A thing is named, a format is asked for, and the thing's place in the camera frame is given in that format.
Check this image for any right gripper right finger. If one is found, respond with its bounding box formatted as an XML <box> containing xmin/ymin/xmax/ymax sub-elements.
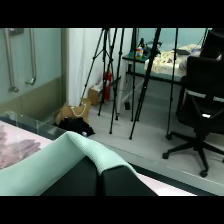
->
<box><xmin>100</xmin><ymin>165</ymin><xmax>158</xmax><ymax>197</ymax></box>

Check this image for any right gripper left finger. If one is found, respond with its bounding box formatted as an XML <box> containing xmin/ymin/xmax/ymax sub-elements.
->
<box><xmin>41</xmin><ymin>155</ymin><xmax>100</xmax><ymax>197</ymax></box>

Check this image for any mint green garment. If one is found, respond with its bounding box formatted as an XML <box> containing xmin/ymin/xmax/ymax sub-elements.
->
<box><xmin>0</xmin><ymin>130</ymin><xmax>140</xmax><ymax>197</ymax></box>

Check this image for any black bag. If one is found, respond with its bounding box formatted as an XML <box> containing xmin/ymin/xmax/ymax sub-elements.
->
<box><xmin>57</xmin><ymin>116</ymin><xmax>96</xmax><ymax>138</ymax></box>

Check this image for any brown paper bag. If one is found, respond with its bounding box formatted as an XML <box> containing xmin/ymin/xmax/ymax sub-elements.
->
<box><xmin>55</xmin><ymin>101</ymin><xmax>92</xmax><ymax>126</ymax></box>

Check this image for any cardboard box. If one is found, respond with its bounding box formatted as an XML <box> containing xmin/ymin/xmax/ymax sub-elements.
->
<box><xmin>87</xmin><ymin>86</ymin><xmax>103</xmax><ymax>107</ymax></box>

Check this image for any red fire extinguisher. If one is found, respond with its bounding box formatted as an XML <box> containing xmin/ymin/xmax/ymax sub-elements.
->
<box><xmin>102</xmin><ymin>70</ymin><xmax>113</xmax><ymax>102</ymax></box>

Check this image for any black tripod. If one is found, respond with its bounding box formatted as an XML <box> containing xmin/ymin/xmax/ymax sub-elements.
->
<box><xmin>128</xmin><ymin>27</ymin><xmax>180</xmax><ymax>141</ymax></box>
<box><xmin>79</xmin><ymin>27</ymin><xmax>126</xmax><ymax>135</ymax></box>

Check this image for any green-topped desk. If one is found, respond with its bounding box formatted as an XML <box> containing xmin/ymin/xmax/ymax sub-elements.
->
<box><xmin>117</xmin><ymin>49</ymin><xmax>188</xmax><ymax>112</ymax></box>

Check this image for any black office chair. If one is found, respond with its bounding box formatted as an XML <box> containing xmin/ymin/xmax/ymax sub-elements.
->
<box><xmin>161</xmin><ymin>55</ymin><xmax>224</xmax><ymax>179</ymax></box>

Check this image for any metal wall pipe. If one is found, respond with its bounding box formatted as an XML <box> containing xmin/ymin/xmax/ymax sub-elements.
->
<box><xmin>3</xmin><ymin>27</ymin><xmax>20</xmax><ymax>94</ymax></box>
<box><xmin>24</xmin><ymin>27</ymin><xmax>37</xmax><ymax>86</ymax></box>

